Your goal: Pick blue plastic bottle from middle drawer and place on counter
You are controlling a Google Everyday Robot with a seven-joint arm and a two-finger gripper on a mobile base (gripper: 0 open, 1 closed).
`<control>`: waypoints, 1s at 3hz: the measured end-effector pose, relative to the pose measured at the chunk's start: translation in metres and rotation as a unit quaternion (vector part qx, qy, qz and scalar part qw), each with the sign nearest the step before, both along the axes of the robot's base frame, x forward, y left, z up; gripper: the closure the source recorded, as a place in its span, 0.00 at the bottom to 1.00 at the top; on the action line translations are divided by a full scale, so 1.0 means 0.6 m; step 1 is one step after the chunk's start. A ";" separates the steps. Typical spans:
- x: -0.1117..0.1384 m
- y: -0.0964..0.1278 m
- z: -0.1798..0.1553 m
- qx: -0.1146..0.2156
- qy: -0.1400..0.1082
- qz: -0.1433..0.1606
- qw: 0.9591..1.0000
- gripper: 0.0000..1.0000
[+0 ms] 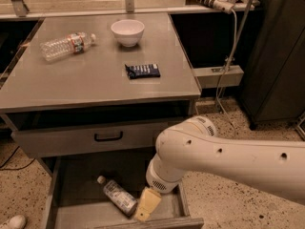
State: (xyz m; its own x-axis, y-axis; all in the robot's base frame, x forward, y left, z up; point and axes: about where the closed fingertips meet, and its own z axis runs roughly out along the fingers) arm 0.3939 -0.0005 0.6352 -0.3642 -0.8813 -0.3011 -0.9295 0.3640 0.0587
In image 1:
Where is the grey open middle drawer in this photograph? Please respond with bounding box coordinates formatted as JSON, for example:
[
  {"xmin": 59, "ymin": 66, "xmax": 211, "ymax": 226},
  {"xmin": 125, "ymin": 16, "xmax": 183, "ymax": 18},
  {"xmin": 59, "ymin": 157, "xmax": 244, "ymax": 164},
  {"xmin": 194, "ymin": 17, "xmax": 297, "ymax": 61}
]
[{"xmin": 41, "ymin": 147, "xmax": 204, "ymax": 229}]

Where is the white ceramic bowl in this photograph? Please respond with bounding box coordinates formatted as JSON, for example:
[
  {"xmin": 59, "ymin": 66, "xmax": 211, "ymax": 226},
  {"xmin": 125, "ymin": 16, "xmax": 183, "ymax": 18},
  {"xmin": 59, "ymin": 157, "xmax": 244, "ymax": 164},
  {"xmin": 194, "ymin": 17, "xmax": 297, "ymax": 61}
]
[{"xmin": 111, "ymin": 19, "xmax": 145, "ymax": 47}]

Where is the dark blue snack packet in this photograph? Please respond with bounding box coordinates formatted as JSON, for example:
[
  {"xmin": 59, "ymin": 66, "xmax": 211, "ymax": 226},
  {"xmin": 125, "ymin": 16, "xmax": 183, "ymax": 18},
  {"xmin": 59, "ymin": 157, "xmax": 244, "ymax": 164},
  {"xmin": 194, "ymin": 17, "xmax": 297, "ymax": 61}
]
[{"xmin": 125, "ymin": 64, "xmax": 161, "ymax": 79}]

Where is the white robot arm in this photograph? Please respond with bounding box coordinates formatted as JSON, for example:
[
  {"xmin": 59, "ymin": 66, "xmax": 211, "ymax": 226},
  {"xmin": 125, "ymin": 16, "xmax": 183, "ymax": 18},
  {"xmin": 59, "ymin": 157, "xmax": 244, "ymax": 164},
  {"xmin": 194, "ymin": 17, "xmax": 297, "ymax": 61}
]
[{"xmin": 135, "ymin": 115, "xmax": 305, "ymax": 221}]

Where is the grey upper drawer black handle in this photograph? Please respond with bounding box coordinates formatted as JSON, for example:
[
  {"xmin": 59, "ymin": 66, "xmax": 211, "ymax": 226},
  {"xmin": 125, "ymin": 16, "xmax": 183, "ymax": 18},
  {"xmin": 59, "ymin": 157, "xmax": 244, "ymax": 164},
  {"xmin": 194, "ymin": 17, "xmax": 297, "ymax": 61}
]
[{"xmin": 12, "ymin": 117, "xmax": 184, "ymax": 157}]

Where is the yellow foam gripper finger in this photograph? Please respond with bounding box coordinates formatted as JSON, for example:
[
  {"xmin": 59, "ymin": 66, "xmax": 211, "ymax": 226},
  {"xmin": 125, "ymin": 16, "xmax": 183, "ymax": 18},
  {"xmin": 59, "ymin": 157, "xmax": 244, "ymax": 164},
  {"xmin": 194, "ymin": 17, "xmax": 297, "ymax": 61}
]
[{"xmin": 134, "ymin": 187, "xmax": 161, "ymax": 221}]

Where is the grey metal drawer cabinet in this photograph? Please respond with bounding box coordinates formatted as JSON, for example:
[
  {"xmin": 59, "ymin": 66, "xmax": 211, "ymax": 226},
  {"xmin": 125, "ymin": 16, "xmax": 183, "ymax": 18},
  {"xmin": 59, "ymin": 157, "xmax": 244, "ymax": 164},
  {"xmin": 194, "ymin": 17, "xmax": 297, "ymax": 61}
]
[{"xmin": 0, "ymin": 12, "xmax": 201, "ymax": 172}]

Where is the white cable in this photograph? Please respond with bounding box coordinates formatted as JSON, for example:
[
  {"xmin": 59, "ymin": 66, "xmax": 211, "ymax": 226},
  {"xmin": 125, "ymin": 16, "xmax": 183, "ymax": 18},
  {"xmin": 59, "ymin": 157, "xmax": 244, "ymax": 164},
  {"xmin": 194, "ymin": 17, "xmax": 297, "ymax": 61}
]
[{"xmin": 214, "ymin": 8, "xmax": 239, "ymax": 129}]

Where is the grey metal bracket block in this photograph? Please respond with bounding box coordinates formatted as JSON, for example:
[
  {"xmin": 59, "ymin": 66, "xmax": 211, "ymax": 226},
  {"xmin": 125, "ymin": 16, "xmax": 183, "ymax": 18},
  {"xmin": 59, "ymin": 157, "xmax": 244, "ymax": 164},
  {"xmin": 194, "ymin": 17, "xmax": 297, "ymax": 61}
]
[{"xmin": 193, "ymin": 65, "xmax": 244, "ymax": 89}]

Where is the blue plastic bottle white cap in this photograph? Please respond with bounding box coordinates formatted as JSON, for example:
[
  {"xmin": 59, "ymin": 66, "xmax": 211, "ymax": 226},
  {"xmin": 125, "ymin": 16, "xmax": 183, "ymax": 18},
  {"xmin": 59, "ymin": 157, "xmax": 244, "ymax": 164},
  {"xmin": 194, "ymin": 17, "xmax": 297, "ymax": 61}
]
[{"xmin": 97, "ymin": 176, "xmax": 137, "ymax": 217}]

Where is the clear water bottle red label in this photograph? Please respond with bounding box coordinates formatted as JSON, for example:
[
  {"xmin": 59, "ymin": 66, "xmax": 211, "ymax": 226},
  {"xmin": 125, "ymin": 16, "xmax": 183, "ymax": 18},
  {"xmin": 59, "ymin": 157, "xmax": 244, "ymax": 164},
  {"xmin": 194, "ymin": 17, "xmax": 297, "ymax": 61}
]
[{"xmin": 40, "ymin": 31, "xmax": 96, "ymax": 61}]

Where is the metal rail shelf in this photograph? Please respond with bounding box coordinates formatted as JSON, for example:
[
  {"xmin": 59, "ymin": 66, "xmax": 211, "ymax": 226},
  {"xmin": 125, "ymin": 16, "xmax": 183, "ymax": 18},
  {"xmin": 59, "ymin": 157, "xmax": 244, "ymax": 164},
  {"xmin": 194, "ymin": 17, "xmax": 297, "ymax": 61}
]
[{"xmin": 0, "ymin": 0, "xmax": 261, "ymax": 21}]

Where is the black floor cable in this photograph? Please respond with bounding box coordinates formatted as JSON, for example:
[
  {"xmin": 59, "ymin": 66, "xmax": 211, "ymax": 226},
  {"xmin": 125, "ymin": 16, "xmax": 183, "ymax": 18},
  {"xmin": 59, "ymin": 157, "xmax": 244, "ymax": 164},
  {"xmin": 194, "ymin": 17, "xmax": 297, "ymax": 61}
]
[{"xmin": 0, "ymin": 146, "xmax": 36, "ymax": 172}]

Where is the white shoe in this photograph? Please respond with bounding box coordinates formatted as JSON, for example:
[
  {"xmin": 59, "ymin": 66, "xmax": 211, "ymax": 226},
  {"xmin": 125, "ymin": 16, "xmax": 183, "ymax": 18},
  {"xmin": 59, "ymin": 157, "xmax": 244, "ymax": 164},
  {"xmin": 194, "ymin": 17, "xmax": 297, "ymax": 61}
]
[{"xmin": 0, "ymin": 215, "xmax": 27, "ymax": 229}]

